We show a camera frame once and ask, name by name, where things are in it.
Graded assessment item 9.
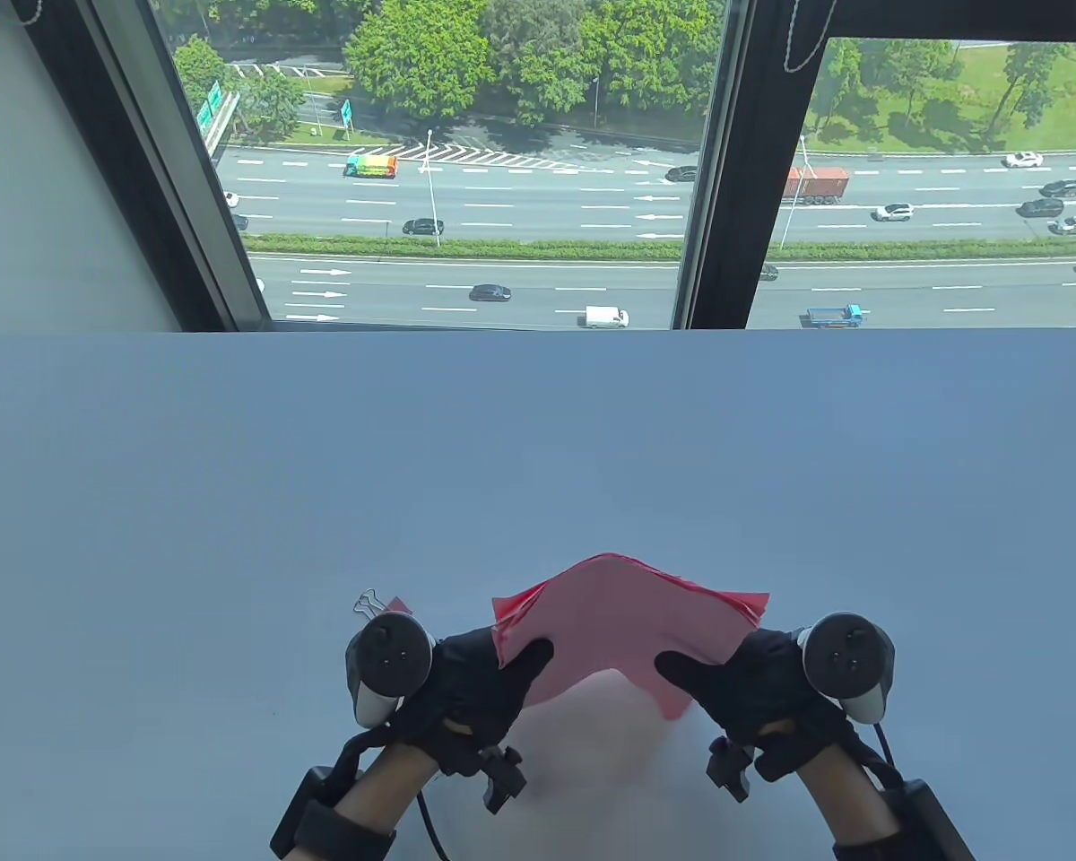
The person's right hand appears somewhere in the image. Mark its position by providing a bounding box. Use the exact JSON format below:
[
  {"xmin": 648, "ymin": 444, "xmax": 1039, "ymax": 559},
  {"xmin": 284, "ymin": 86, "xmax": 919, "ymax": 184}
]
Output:
[{"xmin": 655, "ymin": 628, "xmax": 853, "ymax": 781}]

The person's left hand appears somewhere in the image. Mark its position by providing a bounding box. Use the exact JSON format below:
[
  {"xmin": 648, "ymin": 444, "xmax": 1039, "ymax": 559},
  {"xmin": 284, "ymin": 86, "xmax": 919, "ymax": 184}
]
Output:
[{"xmin": 395, "ymin": 628, "xmax": 555, "ymax": 777}]

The pink paper sheet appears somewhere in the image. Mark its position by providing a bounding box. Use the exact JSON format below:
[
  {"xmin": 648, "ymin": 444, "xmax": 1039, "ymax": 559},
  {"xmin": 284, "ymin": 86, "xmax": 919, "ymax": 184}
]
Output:
[
  {"xmin": 493, "ymin": 553, "xmax": 770, "ymax": 721},
  {"xmin": 490, "ymin": 583, "xmax": 539, "ymax": 669}
]

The pink binder clip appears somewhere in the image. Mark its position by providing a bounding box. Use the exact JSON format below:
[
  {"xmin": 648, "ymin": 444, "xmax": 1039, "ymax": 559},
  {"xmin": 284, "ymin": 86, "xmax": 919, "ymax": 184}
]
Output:
[{"xmin": 352, "ymin": 588, "xmax": 413, "ymax": 620}]

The person's right forearm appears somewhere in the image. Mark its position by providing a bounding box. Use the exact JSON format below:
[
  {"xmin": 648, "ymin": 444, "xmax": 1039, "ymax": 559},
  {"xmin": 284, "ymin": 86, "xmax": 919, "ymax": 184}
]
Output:
[{"xmin": 794, "ymin": 753, "xmax": 902, "ymax": 861}]

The person's left forearm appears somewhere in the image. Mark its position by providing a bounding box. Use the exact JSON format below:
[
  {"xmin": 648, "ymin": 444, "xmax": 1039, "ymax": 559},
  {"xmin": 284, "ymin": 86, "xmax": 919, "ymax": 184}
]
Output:
[{"xmin": 323, "ymin": 740, "xmax": 440, "ymax": 861}]

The black and white hand controller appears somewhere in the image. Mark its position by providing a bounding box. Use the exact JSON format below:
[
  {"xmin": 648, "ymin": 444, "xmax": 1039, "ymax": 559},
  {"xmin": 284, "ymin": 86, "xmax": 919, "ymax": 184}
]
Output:
[
  {"xmin": 798, "ymin": 612, "xmax": 898, "ymax": 726},
  {"xmin": 345, "ymin": 614, "xmax": 436, "ymax": 727}
]

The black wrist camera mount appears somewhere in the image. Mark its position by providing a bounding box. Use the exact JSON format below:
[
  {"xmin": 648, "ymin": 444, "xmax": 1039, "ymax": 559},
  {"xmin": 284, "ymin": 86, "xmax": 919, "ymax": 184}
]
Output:
[
  {"xmin": 707, "ymin": 735, "xmax": 759, "ymax": 804},
  {"xmin": 475, "ymin": 744, "xmax": 528, "ymax": 815}
]

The black cable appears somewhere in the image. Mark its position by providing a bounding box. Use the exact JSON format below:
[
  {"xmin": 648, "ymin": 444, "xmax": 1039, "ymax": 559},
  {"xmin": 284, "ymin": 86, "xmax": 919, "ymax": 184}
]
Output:
[{"xmin": 415, "ymin": 789, "xmax": 449, "ymax": 861}]

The black wrist strap with box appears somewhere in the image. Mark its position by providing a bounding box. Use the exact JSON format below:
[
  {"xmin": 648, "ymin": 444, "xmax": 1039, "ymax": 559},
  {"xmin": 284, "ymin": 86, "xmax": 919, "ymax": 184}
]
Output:
[
  {"xmin": 269, "ymin": 765, "xmax": 395, "ymax": 861},
  {"xmin": 832, "ymin": 778, "xmax": 976, "ymax": 861}
]

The dark window frame post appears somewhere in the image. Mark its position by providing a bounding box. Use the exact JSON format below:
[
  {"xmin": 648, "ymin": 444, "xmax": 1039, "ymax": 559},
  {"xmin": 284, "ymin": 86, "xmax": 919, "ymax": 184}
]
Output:
[
  {"xmin": 671, "ymin": 0, "xmax": 1076, "ymax": 331},
  {"xmin": 25, "ymin": 0, "xmax": 274, "ymax": 335}
]

